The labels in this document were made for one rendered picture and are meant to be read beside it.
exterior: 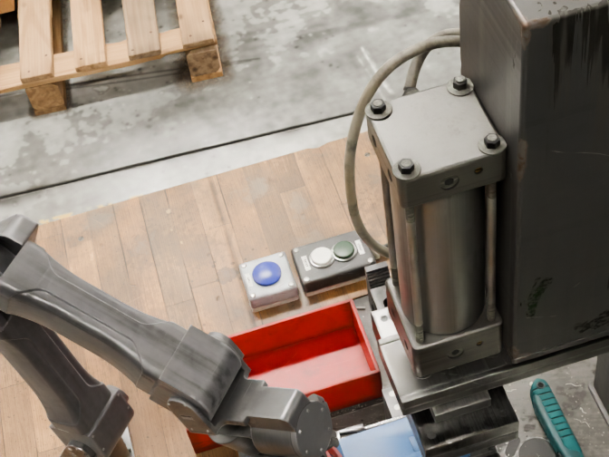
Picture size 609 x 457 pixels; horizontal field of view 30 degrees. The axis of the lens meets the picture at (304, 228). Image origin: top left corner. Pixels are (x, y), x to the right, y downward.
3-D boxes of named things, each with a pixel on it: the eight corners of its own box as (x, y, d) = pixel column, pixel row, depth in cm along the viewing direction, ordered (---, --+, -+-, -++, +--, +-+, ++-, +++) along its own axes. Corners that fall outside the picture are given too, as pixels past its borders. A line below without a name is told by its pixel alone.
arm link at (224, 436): (298, 406, 117) (256, 388, 112) (286, 461, 116) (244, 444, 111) (248, 402, 122) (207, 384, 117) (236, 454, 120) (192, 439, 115)
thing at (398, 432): (323, 445, 132) (321, 433, 130) (448, 404, 133) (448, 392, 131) (342, 498, 128) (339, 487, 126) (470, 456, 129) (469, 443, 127)
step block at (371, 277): (369, 306, 154) (364, 267, 148) (390, 300, 155) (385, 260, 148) (384, 344, 150) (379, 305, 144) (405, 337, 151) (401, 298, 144)
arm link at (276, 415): (346, 407, 114) (289, 333, 107) (312, 481, 110) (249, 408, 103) (259, 400, 121) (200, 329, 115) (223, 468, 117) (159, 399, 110)
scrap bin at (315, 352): (177, 377, 151) (167, 353, 146) (356, 324, 153) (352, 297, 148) (195, 454, 143) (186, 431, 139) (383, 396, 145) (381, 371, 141)
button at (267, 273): (251, 273, 158) (248, 264, 157) (278, 265, 159) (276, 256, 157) (257, 295, 156) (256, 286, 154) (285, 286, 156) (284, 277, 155)
